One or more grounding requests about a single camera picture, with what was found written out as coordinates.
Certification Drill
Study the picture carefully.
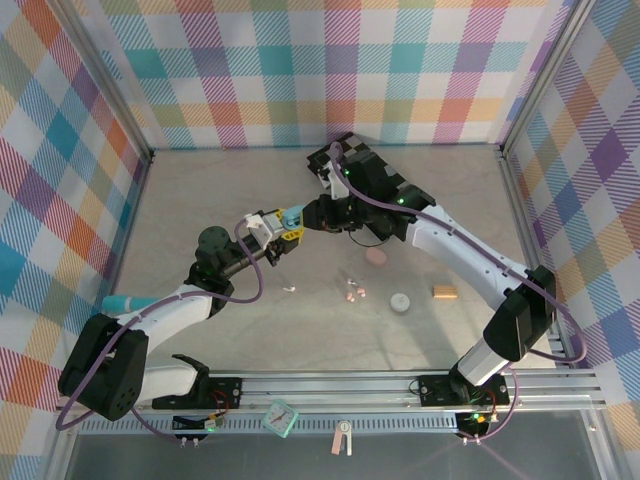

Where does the small electronics board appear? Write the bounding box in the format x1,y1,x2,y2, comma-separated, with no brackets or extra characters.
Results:
172,413,227,432
455,410,494,437

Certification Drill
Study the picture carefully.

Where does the aluminium side rail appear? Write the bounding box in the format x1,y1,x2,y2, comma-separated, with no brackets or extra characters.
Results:
89,149,157,375
497,147,571,370

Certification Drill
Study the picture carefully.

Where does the pink white key tag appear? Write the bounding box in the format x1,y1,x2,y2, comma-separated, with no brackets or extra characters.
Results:
332,421,354,457

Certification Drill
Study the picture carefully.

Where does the thin black cable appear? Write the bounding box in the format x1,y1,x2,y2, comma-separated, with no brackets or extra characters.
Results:
347,230,399,250

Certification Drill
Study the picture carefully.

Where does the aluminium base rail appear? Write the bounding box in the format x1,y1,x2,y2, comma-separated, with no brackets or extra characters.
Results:
59,372,607,415

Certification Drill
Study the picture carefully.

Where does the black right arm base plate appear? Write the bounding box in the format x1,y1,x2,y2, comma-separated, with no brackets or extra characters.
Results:
417,373,512,407

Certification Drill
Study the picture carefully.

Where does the teal square alarm clock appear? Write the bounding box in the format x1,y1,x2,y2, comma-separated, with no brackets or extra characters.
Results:
261,399,300,440

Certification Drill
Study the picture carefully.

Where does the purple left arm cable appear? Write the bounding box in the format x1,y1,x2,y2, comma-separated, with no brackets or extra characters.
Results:
53,222,267,446

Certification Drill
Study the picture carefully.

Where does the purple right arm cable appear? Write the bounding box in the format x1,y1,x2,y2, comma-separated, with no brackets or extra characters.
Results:
329,141,587,446

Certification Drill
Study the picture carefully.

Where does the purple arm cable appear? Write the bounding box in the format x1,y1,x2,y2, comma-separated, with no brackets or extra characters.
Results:
53,222,267,446
329,141,587,446

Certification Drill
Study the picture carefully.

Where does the perforated grey cable duct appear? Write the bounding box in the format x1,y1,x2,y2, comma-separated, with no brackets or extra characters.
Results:
79,418,464,434

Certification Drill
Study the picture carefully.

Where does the aluminium frame post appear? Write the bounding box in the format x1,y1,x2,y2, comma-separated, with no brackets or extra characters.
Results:
59,0,157,164
497,0,597,157

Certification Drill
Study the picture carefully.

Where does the teal cylindrical tube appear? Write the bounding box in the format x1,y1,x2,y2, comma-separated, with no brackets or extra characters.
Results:
101,294,151,315

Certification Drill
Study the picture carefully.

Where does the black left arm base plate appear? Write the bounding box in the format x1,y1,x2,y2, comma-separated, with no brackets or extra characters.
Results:
151,377,245,410

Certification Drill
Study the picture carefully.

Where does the black grey folding chessboard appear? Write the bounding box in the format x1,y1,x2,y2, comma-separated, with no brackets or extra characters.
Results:
305,131,436,211

